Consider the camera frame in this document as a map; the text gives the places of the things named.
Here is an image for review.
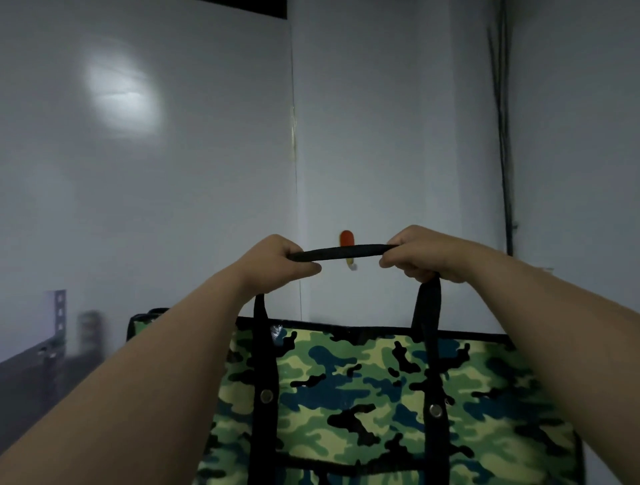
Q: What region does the person's right hand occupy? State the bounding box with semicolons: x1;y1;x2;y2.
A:
379;225;506;284

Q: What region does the person's left hand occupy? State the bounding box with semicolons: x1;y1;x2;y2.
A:
233;234;322;301

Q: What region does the green camouflage tote bag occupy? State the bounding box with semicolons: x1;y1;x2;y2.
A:
126;244;587;485

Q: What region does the person's right forearm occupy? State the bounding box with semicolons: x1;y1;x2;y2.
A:
462;250;640;485

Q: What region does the person's left forearm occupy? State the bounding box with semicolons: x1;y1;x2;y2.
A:
0;272;253;485

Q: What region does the grey metal shelf rack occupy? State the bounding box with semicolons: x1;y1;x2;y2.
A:
0;290;68;453

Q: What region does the red wall hook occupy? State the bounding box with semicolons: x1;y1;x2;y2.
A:
340;230;358;272

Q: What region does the black cable bundle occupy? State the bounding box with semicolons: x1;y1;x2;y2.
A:
487;0;518;257

